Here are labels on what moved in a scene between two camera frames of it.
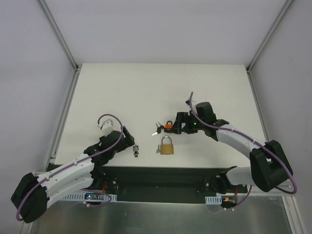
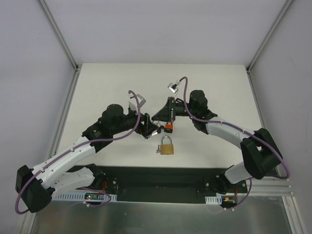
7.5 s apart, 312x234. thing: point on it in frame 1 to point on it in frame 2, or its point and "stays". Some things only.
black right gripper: x=179 y=122 to x=171 y=110
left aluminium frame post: x=61 y=39 stays
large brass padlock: x=166 y=149 stays
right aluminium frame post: x=286 y=6 stays
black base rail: x=165 y=184 stays
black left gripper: x=127 y=137 to x=146 y=125
